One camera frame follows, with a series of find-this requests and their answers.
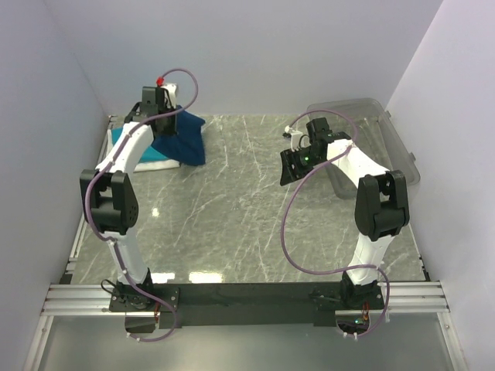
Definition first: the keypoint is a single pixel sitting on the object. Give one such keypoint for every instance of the dark blue t-shirt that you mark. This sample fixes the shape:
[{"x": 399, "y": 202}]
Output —
[{"x": 187, "y": 145}]

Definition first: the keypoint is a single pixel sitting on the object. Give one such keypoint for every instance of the teal folded t-shirt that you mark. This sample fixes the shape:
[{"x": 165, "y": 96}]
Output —
[{"x": 149, "y": 155}]

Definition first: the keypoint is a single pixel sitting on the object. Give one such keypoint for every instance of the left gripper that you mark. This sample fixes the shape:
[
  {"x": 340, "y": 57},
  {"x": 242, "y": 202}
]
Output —
[{"x": 172, "y": 130}]

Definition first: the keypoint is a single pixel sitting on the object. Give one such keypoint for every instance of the clear plastic bin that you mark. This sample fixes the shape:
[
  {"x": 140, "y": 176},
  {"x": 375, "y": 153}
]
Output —
[{"x": 377, "y": 138}]

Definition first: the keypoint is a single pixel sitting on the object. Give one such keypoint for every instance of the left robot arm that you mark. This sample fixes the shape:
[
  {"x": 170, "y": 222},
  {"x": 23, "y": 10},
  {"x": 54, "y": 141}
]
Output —
[{"x": 109, "y": 200}]

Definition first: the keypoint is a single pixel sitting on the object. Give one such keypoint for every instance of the black base beam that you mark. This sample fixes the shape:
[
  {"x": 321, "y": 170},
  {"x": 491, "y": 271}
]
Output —
[{"x": 315, "y": 303}]

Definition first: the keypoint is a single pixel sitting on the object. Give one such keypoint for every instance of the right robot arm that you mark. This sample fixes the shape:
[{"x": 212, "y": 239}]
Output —
[{"x": 381, "y": 207}]

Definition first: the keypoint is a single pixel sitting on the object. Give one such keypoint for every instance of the white folded t-shirt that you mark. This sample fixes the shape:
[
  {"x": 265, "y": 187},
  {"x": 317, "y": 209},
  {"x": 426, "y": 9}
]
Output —
[{"x": 155, "y": 166}]

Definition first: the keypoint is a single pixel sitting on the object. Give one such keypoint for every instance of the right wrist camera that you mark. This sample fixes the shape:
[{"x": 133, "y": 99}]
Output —
[{"x": 295, "y": 137}]

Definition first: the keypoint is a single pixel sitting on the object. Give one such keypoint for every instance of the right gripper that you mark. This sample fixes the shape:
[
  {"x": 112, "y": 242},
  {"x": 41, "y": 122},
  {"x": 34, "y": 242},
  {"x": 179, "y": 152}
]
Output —
[{"x": 288, "y": 158}]

